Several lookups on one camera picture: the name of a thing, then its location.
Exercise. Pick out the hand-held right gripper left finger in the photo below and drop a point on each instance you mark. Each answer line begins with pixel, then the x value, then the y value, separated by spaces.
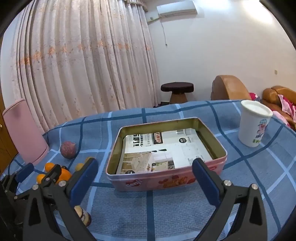
pixel 84 183

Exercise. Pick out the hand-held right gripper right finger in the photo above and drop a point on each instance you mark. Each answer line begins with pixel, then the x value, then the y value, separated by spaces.
pixel 205 183

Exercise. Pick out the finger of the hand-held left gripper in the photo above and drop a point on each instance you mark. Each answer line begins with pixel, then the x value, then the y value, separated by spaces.
pixel 25 172
pixel 52 173

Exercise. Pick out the small orange mandarin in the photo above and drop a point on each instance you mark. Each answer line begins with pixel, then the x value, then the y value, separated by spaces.
pixel 49 166
pixel 87 160
pixel 41 178

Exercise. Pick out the large orange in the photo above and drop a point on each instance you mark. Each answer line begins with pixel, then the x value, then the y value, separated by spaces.
pixel 66 175

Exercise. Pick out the small yellow-green fruit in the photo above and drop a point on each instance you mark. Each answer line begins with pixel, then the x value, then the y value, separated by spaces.
pixel 79 166

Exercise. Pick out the pink tin box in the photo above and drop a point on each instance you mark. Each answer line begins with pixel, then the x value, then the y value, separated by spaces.
pixel 148 183

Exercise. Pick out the wooden door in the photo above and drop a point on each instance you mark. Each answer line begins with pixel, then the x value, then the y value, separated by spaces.
pixel 4 143

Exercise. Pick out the pink cylinder bin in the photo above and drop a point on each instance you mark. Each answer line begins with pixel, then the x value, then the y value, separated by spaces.
pixel 25 132

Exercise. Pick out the printed paper sheet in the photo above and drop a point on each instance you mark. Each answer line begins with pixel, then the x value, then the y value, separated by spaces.
pixel 161 153

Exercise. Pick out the blue plaid cloth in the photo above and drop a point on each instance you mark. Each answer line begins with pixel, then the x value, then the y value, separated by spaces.
pixel 148 208

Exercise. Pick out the white printed cup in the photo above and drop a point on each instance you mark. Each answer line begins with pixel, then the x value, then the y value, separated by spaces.
pixel 251 125

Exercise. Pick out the dark cushioned wooden stool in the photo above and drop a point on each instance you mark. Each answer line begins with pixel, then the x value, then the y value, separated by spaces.
pixel 177 87

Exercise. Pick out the brown leather sofa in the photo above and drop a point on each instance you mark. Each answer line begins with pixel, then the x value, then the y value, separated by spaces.
pixel 270 95

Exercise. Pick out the pink printed cloth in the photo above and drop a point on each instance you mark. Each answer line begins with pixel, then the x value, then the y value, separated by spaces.
pixel 286 104

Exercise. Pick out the pink floral curtain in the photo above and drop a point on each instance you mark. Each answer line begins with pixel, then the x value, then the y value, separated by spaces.
pixel 81 58

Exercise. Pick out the white air conditioner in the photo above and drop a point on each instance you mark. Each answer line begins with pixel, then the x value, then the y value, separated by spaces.
pixel 177 9

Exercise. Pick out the white wall socket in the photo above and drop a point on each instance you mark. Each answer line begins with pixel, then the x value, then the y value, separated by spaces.
pixel 152 19

